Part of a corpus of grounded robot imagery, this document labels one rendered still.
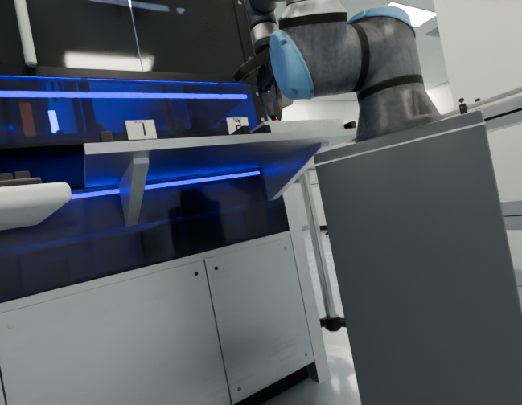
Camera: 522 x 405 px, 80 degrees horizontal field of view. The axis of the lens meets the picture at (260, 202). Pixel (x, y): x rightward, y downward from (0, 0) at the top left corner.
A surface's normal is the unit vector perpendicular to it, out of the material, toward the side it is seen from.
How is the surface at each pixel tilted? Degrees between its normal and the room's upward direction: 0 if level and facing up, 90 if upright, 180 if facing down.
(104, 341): 90
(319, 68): 123
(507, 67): 90
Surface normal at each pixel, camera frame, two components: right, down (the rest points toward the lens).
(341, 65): 0.23, 0.47
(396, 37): 0.16, -0.04
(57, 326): 0.48, -0.10
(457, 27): -0.85, 0.16
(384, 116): -0.65, -0.18
